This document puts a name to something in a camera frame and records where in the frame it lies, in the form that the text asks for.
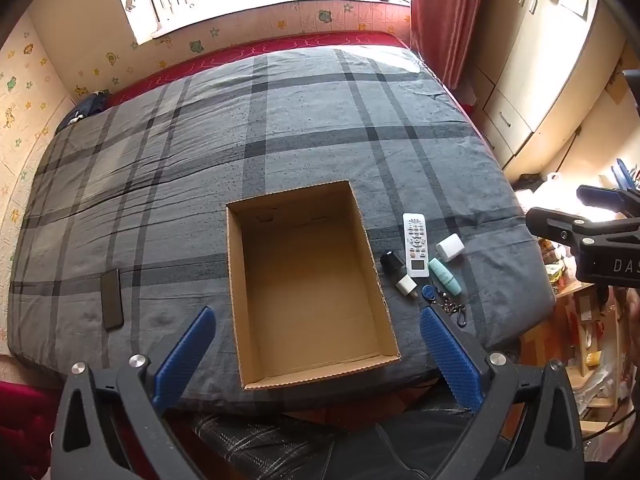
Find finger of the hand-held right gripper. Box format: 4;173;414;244
526;206;640;257
576;184;640;220

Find large white charger plug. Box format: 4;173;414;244
436;233;465;264

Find black cylindrical cap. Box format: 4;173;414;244
380;251;405;276

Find red cloth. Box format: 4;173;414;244
0;380;63;480

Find grey plaid bed sheet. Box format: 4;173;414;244
7;47;557;406

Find person's plaid trousers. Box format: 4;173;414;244
165;395;501;480

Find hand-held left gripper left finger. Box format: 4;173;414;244
50;306;217;480

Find cream wardrobe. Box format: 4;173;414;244
470;0;640;176

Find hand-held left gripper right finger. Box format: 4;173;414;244
419;306;586;480

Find white remote control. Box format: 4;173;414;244
402;212;431;278

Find black smartphone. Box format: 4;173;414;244
101;268;124;331

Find red curtain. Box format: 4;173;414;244
410;0;493;91

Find cluttered wooden shelf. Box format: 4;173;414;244
520;240;640;436

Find brass keychain with black cord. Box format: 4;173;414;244
432;287;468;327

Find dark blue bag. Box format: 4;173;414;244
55;90;111;133

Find cardboard box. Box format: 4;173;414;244
225;180;402;391

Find teal cosmetic bottle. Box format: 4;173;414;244
428;257;457;288

